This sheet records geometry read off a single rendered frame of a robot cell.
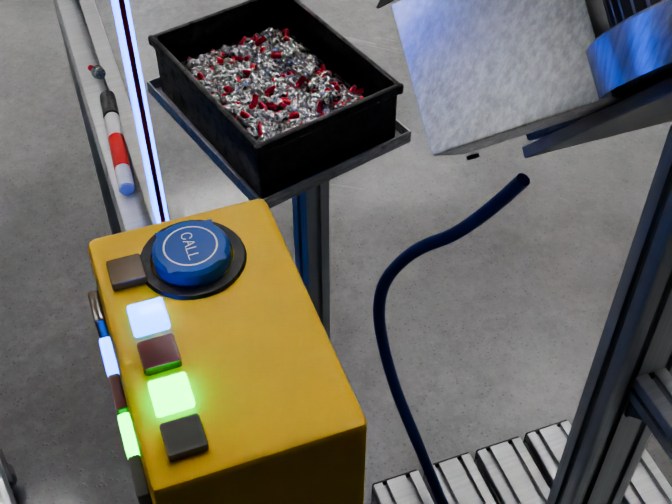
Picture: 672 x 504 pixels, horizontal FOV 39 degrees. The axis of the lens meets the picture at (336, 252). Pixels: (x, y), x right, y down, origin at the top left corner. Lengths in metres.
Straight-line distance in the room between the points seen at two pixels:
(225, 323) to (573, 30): 0.39
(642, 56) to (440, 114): 0.19
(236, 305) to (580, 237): 1.63
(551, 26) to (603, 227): 1.37
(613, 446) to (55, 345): 1.09
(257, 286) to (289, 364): 0.05
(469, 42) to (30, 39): 2.02
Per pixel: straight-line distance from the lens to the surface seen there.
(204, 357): 0.45
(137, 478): 0.44
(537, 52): 0.75
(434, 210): 2.06
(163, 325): 0.46
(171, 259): 0.48
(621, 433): 1.20
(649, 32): 0.65
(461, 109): 0.77
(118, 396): 0.46
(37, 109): 2.43
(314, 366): 0.44
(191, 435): 0.42
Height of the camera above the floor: 1.43
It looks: 47 degrees down
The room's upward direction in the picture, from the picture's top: straight up
